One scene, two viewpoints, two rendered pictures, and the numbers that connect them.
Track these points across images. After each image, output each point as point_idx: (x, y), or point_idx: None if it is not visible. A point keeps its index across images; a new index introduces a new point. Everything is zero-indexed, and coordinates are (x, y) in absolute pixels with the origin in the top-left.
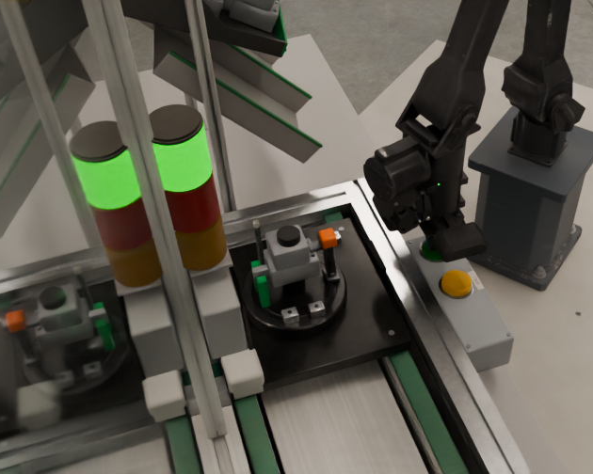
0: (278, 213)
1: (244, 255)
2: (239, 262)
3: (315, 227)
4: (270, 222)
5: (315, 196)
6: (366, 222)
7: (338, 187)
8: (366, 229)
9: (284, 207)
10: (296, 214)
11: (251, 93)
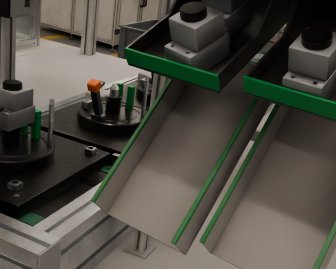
0: (89, 198)
1: (77, 162)
2: (74, 158)
3: (41, 191)
4: (88, 191)
5: (73, 220)
6: (0, 216)
7: (59, 234)
8: None
9: (91, 204)
10: (73, 202)
11: (204, 177)
